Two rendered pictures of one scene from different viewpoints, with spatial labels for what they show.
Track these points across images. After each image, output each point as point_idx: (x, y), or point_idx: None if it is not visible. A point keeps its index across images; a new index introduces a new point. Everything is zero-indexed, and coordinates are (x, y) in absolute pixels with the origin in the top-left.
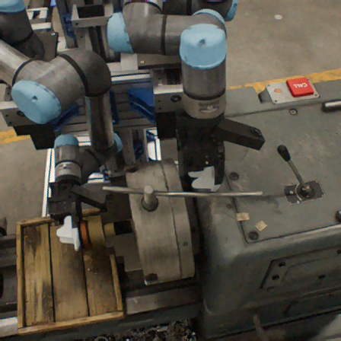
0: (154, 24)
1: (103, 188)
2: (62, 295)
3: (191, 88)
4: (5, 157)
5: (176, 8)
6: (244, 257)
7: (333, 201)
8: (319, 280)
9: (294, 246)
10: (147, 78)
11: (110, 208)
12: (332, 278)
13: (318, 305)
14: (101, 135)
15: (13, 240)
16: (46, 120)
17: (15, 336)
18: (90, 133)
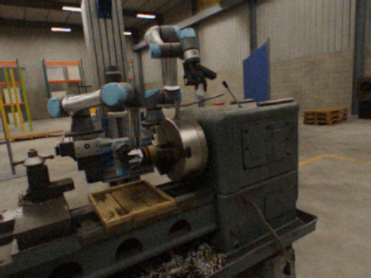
0: (166, 43)
1: (156, 105)
2: (131, 208)
3: (187, 45)
4: None
5: (158, 97)
6: (228, 113)
7: (252, 106)
8: (269, 170)
9: (247, 111)
10: (148, 136)
11: (156, 137)
12: (275, 170)
13: (280, 212)
14: (137, 138)
15: (84, 206)
16: (120, 98)
17: (99, 240)
18: (131, 139)
